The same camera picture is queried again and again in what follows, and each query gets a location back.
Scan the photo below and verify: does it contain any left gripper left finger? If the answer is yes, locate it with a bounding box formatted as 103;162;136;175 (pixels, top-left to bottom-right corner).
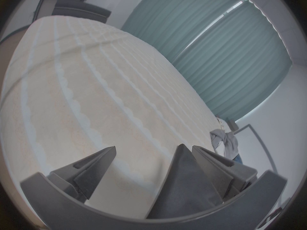
49;146;117;200

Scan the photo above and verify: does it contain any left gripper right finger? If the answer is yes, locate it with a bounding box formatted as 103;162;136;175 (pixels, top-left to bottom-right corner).
192;145;259;199

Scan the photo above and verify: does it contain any black T-shirt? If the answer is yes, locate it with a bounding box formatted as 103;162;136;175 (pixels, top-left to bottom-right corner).
146;143;224;219

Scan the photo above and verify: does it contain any bed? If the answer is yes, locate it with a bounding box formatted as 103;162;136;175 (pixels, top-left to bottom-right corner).
0;15;276;219

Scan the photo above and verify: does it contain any grey knitted garment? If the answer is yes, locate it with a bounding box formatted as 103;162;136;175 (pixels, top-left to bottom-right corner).
210;129;239;160

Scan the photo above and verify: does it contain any white printed pillow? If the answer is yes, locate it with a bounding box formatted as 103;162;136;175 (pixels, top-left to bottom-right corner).
216;116;231;132

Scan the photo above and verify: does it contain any grey bedside table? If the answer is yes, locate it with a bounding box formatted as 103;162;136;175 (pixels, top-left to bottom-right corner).
227;119;240;132

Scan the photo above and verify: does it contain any blue-green curtain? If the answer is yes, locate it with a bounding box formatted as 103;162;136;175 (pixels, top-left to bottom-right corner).
121;0;243;63
171;0;293;121

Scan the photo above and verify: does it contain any black chest of drawers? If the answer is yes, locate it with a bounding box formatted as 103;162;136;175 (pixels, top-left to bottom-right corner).
36;0;112;23

